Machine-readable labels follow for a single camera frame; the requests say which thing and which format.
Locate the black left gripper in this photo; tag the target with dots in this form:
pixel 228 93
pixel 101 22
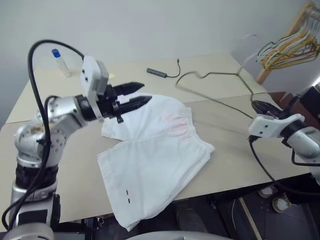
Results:
pixel 108 105

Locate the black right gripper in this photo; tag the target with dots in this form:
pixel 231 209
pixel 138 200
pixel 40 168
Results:
pixel 275 113

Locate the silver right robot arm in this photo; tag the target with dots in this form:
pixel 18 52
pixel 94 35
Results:
pixel 305 141

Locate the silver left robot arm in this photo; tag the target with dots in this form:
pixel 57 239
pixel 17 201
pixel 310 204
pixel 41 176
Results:
pixel 62 110

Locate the white shorts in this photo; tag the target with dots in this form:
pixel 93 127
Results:
pixel 155 145

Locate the wooden hanger rack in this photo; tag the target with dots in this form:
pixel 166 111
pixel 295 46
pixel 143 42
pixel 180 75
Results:
pixel 295 22

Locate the grey usb hub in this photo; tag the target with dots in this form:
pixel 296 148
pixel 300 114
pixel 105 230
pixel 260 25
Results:
pixel 156 71

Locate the black box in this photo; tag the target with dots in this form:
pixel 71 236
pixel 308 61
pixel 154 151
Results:
pixel 311 102

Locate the clear bottle with blue cap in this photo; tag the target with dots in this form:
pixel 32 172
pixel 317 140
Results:
pixel 61 63

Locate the wooden stick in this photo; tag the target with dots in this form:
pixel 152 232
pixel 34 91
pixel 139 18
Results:
pixel 250 217

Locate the silver robot torso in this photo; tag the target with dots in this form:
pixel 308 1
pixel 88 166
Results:
pixel 175 236

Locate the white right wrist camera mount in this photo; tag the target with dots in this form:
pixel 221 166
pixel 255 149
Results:
pixel 270 127

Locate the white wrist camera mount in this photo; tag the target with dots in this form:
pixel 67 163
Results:
pixel 270 127
pixel 93 72

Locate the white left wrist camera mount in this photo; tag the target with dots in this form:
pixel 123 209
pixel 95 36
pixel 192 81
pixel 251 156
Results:
pixel 93 72

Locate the black table frame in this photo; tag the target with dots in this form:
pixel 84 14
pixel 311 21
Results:
pixel 100 226

